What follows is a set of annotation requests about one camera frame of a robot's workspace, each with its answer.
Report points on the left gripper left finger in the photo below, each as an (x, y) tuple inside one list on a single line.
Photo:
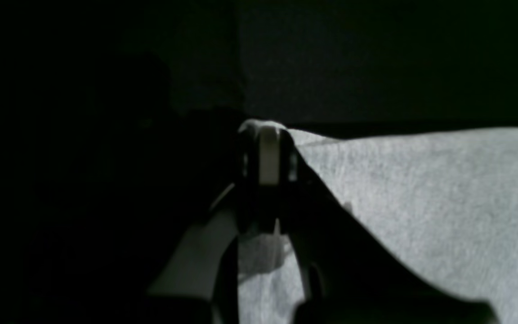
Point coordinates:
[(150, 246)]

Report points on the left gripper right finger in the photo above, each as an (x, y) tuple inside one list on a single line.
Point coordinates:
[(348, 276)]

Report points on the grey t-shirt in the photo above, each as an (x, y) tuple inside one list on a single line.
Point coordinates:
[(445, 203)]

